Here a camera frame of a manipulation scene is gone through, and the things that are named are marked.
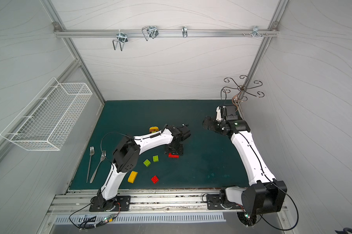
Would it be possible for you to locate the red long lego brick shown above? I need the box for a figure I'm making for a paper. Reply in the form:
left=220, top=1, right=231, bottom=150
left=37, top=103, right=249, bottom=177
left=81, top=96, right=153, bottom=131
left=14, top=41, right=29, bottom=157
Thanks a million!
left=168, top=153, right=179, bottom=159

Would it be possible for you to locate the yellow curved lego brick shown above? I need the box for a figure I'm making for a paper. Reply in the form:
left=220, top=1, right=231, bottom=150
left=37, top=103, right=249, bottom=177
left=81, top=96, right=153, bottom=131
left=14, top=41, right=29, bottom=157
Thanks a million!
left=149, top=126, right=159, bottom=131

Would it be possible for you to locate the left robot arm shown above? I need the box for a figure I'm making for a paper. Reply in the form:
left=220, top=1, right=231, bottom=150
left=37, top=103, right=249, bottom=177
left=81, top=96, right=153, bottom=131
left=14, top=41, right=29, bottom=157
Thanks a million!
left=89, top=124, right=191, bottom=212

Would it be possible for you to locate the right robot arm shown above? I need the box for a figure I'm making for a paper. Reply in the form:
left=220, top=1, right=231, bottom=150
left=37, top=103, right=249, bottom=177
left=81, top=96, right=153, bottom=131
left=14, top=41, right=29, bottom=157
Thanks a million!
left=203, top=104, right=288, bottom=227

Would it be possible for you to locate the red small lego brick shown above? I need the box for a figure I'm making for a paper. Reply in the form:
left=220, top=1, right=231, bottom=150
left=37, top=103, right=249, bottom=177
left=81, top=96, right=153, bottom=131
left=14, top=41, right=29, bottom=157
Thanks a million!
left=151, top=175, right=159, bottom=184

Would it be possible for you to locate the yellow lego brick left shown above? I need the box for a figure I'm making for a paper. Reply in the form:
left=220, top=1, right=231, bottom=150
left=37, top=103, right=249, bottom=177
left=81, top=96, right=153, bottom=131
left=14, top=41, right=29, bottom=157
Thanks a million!
left=128, top=171, right=138, bottom=184

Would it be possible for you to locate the black metal hook stand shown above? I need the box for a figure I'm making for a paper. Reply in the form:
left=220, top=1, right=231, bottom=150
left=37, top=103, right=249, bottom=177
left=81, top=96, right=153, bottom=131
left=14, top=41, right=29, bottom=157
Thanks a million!
left=220, top=77, right=265, bottom=111

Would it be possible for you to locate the metal clip hook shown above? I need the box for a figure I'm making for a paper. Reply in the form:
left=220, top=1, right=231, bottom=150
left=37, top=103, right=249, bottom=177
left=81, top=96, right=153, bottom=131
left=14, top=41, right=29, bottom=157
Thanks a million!
left=182, top=26, right=188, bottom=38
left=141, top=26, right=159, bottom=41
left=242, top=26, right=268, bottom=38
left=112, top=32, right=128, bottom=51

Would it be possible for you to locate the right metal clip hook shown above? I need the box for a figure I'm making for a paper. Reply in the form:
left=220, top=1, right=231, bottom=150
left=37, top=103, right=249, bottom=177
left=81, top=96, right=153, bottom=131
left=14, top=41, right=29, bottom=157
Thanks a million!
left=242, top=26, right=268, bottom=38

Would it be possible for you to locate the left metal clip hook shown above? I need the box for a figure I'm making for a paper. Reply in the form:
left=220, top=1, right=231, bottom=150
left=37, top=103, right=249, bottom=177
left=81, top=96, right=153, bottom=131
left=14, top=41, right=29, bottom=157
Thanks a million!
left=112, top=32, right=128, bottom=51

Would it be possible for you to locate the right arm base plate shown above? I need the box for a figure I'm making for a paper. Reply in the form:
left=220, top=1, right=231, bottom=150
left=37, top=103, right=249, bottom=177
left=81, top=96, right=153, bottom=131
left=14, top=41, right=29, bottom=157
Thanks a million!
left=203, top=194, right=244, bottom=211

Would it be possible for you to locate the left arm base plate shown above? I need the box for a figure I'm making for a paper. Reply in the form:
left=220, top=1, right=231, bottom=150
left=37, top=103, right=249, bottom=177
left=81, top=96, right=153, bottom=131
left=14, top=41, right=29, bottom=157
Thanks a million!
left=89, top=195, right=131, bottom=212

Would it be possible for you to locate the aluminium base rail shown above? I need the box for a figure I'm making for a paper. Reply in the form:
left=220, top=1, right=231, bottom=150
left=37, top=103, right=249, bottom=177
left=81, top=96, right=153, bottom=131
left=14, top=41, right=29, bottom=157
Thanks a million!
left=46, top=189, right=242, bottom=215

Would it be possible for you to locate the white wire basket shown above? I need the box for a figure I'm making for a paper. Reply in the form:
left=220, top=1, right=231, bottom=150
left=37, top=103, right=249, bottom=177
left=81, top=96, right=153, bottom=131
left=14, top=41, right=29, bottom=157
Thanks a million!
left=0, top=78, right=93, bottom=151

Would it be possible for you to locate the horizontal aluminium rail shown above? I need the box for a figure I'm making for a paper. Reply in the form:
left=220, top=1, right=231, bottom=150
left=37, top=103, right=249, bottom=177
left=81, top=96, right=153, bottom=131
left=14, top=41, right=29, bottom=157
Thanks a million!
left=54, top=28, right=280, bottom=39

